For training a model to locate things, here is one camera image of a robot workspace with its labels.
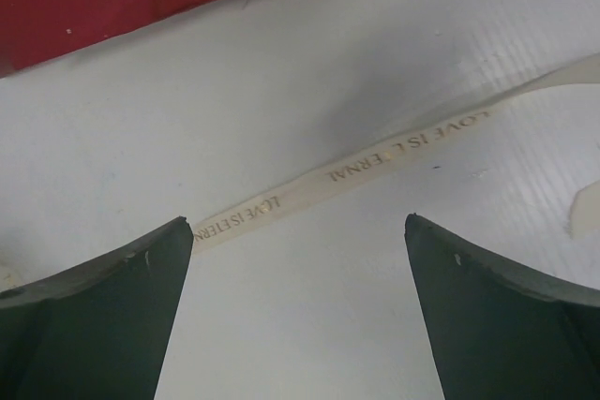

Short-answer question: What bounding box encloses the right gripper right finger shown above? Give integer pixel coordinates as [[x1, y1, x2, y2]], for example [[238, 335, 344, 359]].
[[405, 215, 599, 399]]

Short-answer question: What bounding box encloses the cream printed ribbon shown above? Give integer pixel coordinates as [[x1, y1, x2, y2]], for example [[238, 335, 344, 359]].
[[1, 51, 599, 289]]

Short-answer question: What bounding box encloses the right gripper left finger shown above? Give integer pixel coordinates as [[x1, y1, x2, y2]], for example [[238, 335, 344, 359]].
[[1, 217, 193, 399]]

